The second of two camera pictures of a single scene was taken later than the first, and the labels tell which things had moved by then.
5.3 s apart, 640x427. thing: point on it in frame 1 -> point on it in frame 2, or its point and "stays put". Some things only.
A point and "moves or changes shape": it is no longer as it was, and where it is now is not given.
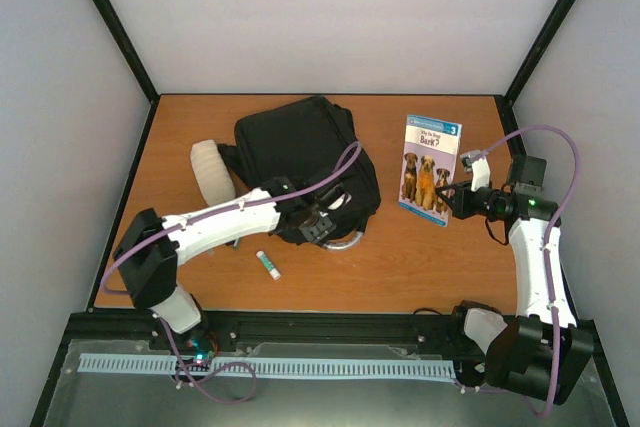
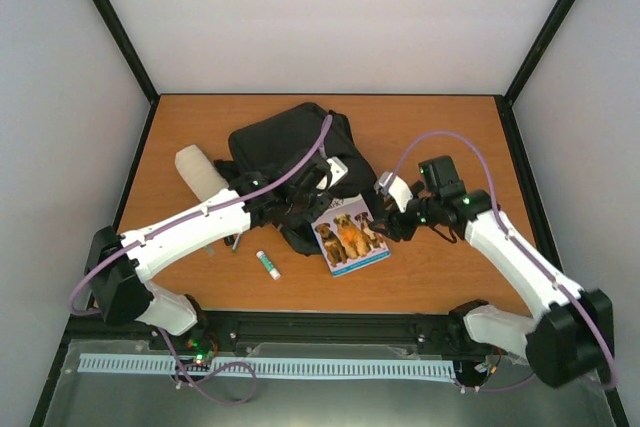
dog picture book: (430, 160) -> (345, 238)
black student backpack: (312, 144) moves or changes shape
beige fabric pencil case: (215, 182) moves or changes shape
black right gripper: (460, 204) -> (395, 223)
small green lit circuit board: (200, 353) stays put
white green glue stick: (273, 271) stays put
